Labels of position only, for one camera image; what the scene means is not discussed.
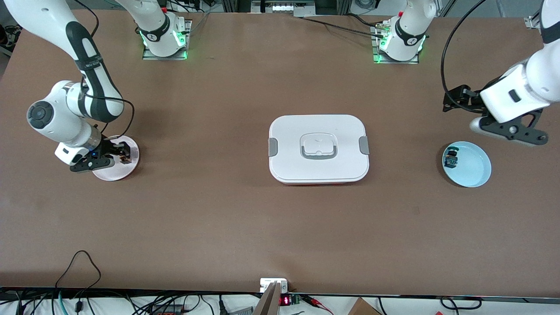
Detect pink round plate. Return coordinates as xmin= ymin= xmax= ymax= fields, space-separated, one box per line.
xmin=92 ymin=135 xmax=140 ymax=182

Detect light blue round plate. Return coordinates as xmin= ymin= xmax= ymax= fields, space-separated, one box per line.
xmin=442 ymin=141 xmax=492 ymax=188

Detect white lunch box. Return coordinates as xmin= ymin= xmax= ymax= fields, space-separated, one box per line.
xmin=268 ymin=115 xmax=370 ymax=185

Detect white socket box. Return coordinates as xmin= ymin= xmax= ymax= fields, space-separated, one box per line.
xmin=260 ymin=278 xmax=288 ymax=293

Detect grey metal bar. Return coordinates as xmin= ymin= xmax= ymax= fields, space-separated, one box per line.
xmin=253 ymin=281 xmax=281 ymax=315

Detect brown cardboard box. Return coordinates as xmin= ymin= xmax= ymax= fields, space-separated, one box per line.
xmin=348 ymin=297 xmax=382 ymax=315

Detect red clip leads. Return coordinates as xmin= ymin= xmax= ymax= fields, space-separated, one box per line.
xmin=302 ymin=295 xmax=335 ymax=315

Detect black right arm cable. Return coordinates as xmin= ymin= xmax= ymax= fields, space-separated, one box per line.
xmin=72 ymin=0 xmax=135 ymax=140

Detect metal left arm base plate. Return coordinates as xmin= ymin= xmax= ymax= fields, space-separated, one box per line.
xmin=372 ymin=24 xmax=420 ymax=65

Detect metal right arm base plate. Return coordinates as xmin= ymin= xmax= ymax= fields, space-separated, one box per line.
xmin=142 ymin=20 xmax=193 ymax=60

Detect thin black looped cable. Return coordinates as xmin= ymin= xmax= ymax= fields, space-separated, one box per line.
xmin=55 ymin=250 xmax=102 ymax=291

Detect long black table cable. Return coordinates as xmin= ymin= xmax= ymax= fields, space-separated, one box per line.
xmin=292 ymin=16 xmax=388 ymax=39

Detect aluminium frame structure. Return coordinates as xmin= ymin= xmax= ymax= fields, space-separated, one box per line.
xmin=252 ymin=0 xmax=316 ymax=14

